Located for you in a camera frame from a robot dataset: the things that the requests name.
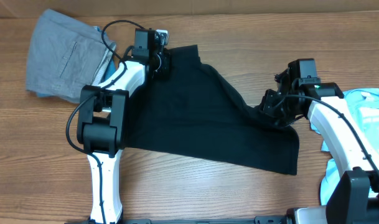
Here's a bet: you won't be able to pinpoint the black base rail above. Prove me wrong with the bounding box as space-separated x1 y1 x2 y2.
123 215 293 224

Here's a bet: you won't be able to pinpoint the blue folded garment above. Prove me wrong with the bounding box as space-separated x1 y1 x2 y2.
36 26 117 98

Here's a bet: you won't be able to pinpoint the black t-shirt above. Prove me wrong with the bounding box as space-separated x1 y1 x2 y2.
126 45 299 175

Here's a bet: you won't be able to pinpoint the light blue t-shirt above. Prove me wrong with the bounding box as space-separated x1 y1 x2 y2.
320 88 379 205

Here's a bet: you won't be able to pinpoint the grey folded shorts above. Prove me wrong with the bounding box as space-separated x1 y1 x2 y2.
25 8 117 103

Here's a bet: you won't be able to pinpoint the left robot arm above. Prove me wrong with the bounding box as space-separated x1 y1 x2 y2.
74 46 171 223

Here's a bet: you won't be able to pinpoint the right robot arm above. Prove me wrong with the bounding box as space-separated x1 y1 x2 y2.
261 83 379 223

